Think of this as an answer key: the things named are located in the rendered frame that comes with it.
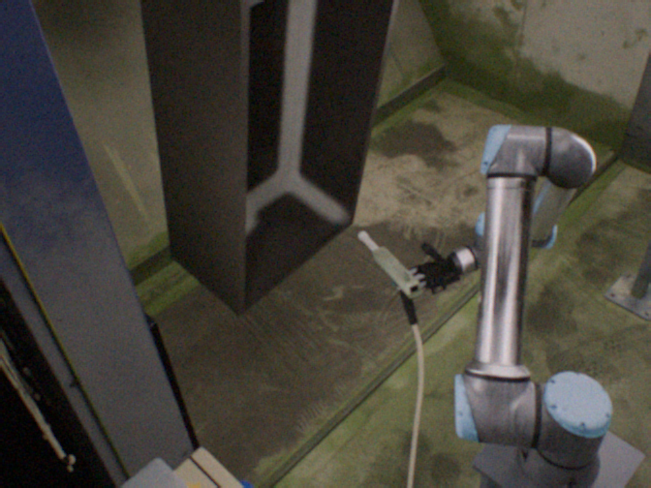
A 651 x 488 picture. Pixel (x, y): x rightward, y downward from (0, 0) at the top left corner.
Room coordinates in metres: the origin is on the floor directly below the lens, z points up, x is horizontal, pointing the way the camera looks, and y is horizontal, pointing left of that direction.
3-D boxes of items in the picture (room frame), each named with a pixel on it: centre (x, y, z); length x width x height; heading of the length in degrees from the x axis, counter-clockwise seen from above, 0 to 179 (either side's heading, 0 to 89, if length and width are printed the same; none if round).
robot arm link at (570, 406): (0.84, -0.53, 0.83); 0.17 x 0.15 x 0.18; 78
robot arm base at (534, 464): (0.84, -0.54, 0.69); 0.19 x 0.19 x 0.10
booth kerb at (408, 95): (2.68, 0.22, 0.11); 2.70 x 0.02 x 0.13; 133
